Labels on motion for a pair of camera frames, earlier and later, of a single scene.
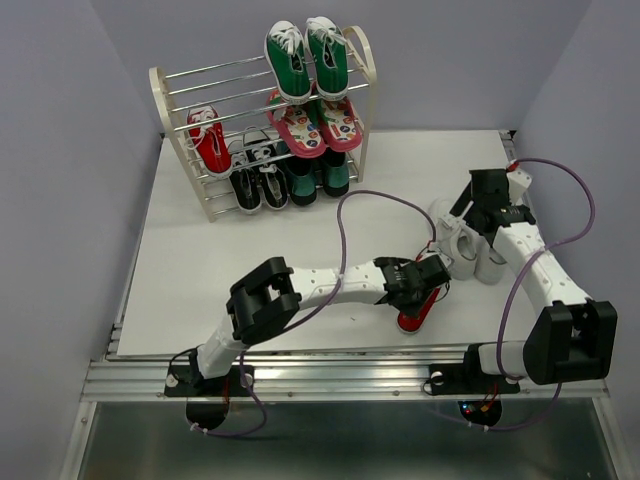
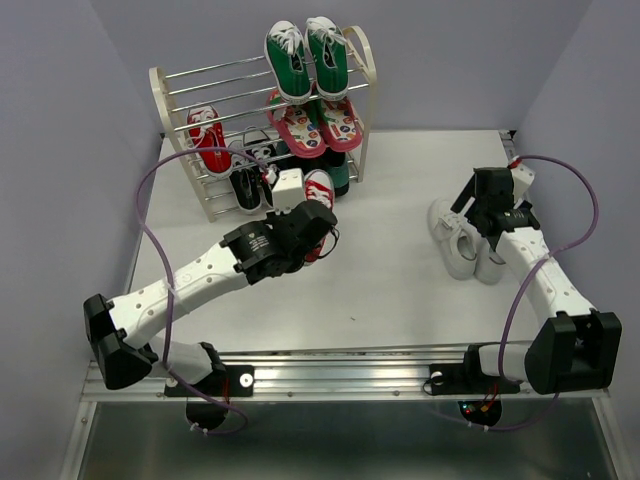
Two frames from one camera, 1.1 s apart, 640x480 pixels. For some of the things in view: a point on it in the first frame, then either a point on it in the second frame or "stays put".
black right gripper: (462, 204) stays put
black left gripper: (412, 310) -> (275, 218)
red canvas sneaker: (412, 324) -> (319, 185)
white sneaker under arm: (489, 266) stays put
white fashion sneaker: (460, 243) stays put
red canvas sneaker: (209, 139) stays put
